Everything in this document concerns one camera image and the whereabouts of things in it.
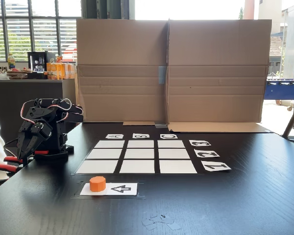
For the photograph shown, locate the yellow drink bottle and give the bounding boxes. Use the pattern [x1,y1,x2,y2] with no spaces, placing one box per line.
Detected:
[7,53,16,70]

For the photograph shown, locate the brown cardboard panel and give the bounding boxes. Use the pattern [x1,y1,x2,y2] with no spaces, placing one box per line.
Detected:
[167,18,273,134]
[75,18,170,126]

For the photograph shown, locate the wooden food tray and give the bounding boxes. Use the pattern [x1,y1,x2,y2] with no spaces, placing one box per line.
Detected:
[5,67,34,80]

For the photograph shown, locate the blue foosball table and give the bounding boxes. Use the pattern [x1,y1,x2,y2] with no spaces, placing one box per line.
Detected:
[264,77,294,112]

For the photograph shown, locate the clear tape scraps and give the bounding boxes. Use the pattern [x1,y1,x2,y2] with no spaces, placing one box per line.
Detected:
[141,213,183,232]

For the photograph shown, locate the window with dark frame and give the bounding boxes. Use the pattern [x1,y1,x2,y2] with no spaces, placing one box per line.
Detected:
[0,0,82,62]

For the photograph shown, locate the white paper grid square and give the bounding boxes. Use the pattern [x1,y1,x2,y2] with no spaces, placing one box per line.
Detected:
[159,160,198,174]
[127,140,155,149]
[75,160,119,174]
[94,140,125,149]
[119,160,155,174]
[86,148,123,160]
[124,148,155,160]
[157,140,186,149]
[158,148,191,160]

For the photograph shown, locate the black clamp orange handles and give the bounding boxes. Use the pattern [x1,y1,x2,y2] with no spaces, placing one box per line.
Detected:
[0,156,24,186]

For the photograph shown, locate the number 2 paper sheet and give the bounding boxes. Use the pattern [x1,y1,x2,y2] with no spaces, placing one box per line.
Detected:
[194,149,221,158]

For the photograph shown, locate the white arrow paper sheet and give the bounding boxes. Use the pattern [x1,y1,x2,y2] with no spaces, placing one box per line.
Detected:
[79,183,138,196]

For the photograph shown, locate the round orange token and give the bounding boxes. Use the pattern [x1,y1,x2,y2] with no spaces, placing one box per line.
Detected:
[89,176,107,193]

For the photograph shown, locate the red white arm cable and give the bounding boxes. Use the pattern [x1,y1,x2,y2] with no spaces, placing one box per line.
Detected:
[20,97,73,126]

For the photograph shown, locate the number 1 paper sheet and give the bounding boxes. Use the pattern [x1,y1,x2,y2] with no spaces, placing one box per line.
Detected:
[200,161,232,172]

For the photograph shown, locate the black mini fridge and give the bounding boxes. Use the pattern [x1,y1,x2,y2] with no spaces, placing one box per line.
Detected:
[27,50,55,80]

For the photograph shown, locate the grey counter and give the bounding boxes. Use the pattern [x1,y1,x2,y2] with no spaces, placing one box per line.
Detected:
[0,77,77,144]

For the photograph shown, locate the number 3 paper sheet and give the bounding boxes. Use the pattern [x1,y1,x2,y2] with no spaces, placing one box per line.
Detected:
[189,140,212,147]

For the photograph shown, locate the long grey tape strip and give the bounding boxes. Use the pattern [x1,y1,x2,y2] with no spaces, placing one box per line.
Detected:
[158,66,168,85]

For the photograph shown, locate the black red base cable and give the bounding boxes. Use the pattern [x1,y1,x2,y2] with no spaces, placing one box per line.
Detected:
[3,137,21,158]

